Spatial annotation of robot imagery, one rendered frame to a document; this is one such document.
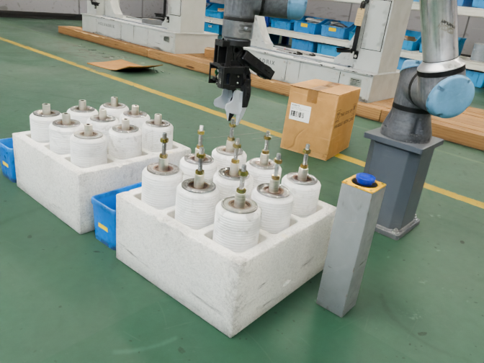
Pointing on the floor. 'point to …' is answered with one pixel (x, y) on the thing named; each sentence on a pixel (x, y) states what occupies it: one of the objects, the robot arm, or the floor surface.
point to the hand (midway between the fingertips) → (235, 117)
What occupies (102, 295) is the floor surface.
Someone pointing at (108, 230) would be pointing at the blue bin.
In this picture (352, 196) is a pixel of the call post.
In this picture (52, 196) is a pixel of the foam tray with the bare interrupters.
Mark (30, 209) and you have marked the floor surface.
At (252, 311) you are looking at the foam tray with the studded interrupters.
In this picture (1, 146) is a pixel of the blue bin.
